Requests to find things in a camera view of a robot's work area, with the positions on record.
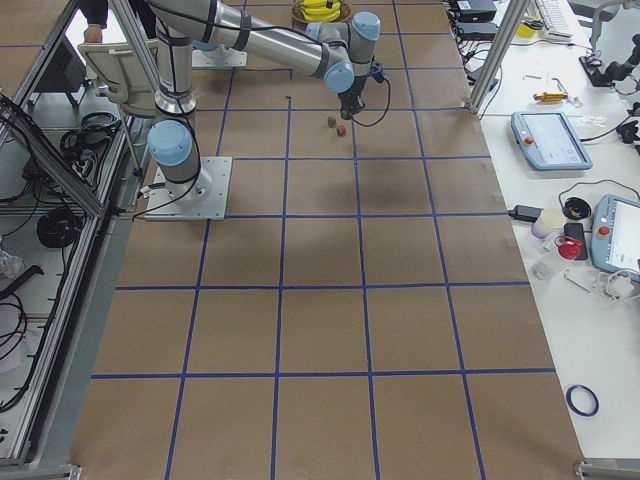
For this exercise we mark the red round lid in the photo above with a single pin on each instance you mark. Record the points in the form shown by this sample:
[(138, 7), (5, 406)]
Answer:
[(568, 247)]

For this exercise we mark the upper teach pendant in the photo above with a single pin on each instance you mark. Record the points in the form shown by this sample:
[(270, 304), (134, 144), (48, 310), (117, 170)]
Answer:
[(548, 141)]

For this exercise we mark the blue tape roll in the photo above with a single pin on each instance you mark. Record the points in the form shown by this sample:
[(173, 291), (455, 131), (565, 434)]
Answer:
[(582, 400)]

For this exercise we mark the yellow banana bunch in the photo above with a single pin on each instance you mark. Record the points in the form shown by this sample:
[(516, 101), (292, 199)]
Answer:
[(320, 9)]

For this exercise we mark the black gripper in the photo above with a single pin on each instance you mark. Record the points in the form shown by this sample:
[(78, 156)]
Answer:
[(348, 98)]

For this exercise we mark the gold metal tool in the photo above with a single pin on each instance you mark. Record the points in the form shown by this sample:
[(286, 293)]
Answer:
[(550, 97)]

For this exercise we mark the person in black jacket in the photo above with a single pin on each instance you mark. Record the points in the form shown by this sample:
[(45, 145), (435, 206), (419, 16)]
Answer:
[(96, 15)]

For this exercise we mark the black power adapter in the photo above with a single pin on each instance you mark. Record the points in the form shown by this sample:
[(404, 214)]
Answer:
[(525, 213)]

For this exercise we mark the teach pendant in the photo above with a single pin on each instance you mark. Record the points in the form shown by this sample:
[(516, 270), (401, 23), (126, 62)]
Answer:
[(614, 243), (548, 141)]

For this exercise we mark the aluminium frame post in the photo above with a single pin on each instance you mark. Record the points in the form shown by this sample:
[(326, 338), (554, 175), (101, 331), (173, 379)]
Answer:
[(510, 21)]

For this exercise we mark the lower teach pendant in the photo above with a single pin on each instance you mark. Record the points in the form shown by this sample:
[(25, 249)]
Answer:
[(614, 243)]

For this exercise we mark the white cup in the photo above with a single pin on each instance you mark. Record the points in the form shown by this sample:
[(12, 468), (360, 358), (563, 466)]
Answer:
[(549, 221)]

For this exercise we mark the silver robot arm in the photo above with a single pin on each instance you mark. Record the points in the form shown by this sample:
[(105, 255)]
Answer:
[(341, 54)]

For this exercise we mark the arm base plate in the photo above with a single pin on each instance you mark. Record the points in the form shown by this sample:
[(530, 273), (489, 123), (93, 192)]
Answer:
[(220, 58), (207, 199)]

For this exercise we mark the white office chair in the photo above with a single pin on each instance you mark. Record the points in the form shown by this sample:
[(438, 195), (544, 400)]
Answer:
[(119, 77)]

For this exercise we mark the woven wicker basket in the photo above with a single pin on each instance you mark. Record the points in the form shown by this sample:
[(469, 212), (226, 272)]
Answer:
[(300, 17)]

